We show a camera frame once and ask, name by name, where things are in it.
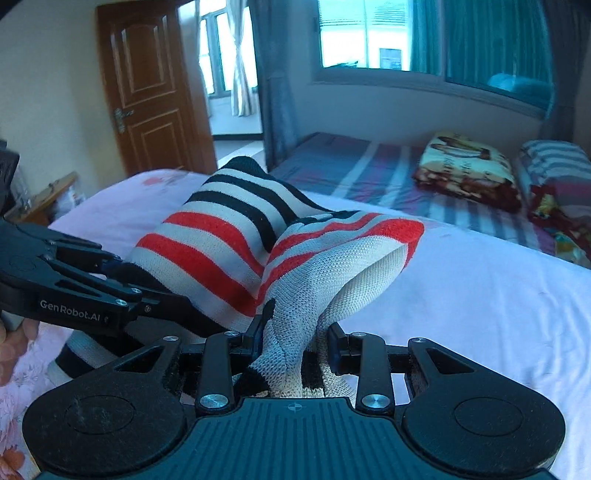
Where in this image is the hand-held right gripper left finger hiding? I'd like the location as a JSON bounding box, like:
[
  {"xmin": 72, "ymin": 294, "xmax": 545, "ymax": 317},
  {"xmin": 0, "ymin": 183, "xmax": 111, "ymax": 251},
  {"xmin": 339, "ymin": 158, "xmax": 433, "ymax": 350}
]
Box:
[{"xmin": 113, "ymin": 316, "xmax": 271, "ymax": 416}]

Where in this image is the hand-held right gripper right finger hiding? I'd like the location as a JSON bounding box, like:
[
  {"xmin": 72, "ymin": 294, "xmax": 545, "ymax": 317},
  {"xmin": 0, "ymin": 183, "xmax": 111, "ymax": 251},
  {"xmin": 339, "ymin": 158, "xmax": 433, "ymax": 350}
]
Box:
[{"xmin": 327, "ymin": 322, "xmax": 478, "ymax": 411}]

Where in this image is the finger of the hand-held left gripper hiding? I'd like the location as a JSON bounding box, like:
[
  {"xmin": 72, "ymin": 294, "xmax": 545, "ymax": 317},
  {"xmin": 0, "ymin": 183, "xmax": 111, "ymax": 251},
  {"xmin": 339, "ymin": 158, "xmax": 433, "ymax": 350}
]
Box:
[
  {"xmin": 46, "ymin": 261, "xmax": 195, "ymax": 326},
  {"xmin": 28, "ymin": 224, "xmax": 126, "ymax": 278}
]

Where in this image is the striped knit sweater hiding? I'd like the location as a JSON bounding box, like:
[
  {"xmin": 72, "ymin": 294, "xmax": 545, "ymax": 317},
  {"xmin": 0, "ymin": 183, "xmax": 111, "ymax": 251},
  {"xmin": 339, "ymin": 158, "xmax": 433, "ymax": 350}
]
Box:
[{"xmin": 48, "ymin": 156, "xmax": 426, "ymax": 400}]

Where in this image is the person's left hand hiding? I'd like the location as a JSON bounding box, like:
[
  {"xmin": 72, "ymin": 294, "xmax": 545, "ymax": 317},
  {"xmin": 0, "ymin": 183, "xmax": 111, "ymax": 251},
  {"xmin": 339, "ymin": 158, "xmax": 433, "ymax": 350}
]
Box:
[{"xmin": 0, "ymin": 318, "xmax": 41, "ymax": 387}]

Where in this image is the wooden nightstand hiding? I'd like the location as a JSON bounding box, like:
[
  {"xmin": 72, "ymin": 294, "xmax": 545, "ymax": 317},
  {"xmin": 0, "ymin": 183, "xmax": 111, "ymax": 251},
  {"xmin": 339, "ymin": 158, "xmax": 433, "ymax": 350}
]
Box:
[{"xmin": 4, "ymin": 172, "xmax": 86, "ymax": 228}]

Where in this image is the white floral bedsheet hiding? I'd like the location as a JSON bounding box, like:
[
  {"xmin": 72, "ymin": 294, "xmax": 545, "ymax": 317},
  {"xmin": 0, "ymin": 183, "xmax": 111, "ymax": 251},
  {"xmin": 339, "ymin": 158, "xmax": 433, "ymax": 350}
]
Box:
[{"xmin": 0, "ymin": 168, "xmax": 591, "ymax": 480}]

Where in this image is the brown wooden door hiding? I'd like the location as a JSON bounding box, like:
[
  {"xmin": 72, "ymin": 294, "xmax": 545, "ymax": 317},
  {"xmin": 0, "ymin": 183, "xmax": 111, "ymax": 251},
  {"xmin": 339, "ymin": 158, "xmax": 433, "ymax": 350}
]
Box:
[{"xmin": 96, "ymin": 0, "xmax": 219, "ymax": 177}]

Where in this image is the striped purple bedsheet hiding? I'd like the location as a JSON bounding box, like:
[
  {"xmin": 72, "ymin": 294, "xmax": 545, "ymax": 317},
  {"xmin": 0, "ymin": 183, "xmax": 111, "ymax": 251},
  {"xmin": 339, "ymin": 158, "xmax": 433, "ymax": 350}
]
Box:
[{"xmin": 270, "ymin": 131, "xmax": 591, "ymax": 271}]

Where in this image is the folded printed blanket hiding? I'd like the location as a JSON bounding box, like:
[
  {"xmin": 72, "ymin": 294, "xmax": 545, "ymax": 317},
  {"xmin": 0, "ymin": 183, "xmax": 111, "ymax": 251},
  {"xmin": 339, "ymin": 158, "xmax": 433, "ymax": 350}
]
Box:
[{"xmin": 412, "ymin": 131, "xmax": 523, "ymax": 214}]

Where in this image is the balcony window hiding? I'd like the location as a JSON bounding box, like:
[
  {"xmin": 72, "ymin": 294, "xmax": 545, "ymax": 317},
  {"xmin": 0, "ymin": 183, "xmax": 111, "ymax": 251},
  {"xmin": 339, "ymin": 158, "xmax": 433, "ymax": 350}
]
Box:
[{"xmin": 198, "ymin": 9, "xmax": 259, "ymax": 99}]

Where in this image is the white curtain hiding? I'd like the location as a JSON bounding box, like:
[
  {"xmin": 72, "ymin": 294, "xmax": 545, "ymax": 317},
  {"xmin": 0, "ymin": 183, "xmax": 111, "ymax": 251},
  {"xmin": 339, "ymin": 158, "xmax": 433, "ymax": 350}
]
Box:
[{"xmin": 230, "ymin": 6, "xmax": 257, "ymax": 119}]

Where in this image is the grey curtain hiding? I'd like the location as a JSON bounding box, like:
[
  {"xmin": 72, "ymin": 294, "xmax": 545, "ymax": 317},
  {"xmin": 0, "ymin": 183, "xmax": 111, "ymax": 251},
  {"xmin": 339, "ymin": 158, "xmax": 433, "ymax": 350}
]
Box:
[
  {"xmin": 248, "ymin": 0, "xmax": 306, "ymax": 172},
  {"xmin": 546, "ymin": 0, "xmax": 591, "ymax": 155}
]

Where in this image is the colourful crumpled cloth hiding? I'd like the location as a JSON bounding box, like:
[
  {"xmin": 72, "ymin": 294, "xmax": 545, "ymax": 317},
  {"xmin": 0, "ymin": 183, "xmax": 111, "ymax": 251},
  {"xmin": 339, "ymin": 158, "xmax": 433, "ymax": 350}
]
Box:
[{"xmin": 529, "ymin": 185, "xmax": 591, "ymax": 269}]

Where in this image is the striped pillow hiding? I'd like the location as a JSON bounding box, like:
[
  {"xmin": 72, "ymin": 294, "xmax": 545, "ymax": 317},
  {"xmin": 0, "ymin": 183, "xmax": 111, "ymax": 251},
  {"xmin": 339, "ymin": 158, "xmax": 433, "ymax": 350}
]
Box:
[{"xmin": 519, "ymin": 140, "xmax": 591, "ymax": 217}]

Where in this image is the large sliding window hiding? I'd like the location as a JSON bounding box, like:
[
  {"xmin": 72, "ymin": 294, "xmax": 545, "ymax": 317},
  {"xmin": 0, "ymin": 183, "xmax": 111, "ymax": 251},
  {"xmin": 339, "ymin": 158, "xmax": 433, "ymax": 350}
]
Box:
[{"xmin": 316, "ymin": 0, "xmax": 555, "ymax": 112}]

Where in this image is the teal curtain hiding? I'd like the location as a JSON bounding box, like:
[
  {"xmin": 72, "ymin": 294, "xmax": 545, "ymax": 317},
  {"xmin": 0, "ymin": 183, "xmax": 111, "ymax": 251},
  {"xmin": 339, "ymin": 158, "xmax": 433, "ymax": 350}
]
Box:
[{"xmin": 411, "ymin": 0, "xmax": 555, "ymax": 108}]

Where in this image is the metal door handle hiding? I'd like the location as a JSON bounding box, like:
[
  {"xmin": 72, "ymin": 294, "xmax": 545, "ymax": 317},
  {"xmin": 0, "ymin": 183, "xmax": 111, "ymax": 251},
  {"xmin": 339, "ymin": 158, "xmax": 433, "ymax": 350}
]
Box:
[{"xmin": 113, "ymin": 107, "xmax": 136, "ymax": 136}]

